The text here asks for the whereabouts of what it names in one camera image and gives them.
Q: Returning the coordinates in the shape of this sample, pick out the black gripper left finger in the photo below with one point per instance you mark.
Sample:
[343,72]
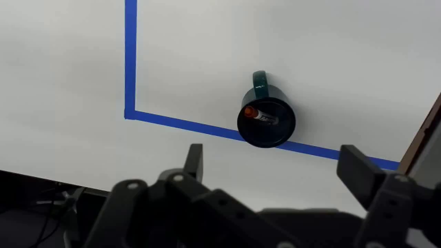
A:
[139,216]

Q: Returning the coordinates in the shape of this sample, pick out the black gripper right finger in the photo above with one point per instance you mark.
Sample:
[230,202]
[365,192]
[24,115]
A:
[391,207]

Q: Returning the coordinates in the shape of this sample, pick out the marker with orange cap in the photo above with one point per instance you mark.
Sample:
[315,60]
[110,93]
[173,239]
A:
[258,115]

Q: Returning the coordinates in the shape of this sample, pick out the dark green speckled mug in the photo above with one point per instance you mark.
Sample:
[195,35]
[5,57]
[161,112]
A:
[276,133]

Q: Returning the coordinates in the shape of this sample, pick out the blue tape strip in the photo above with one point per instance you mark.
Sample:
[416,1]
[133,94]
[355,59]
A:
[194,125]
[130,56]

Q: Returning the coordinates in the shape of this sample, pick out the brown wooden frame panel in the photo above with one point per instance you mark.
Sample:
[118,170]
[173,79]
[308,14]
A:
[421,138]

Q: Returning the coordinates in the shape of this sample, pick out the grey metal bracket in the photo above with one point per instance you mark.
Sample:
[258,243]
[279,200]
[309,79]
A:
[64,200]

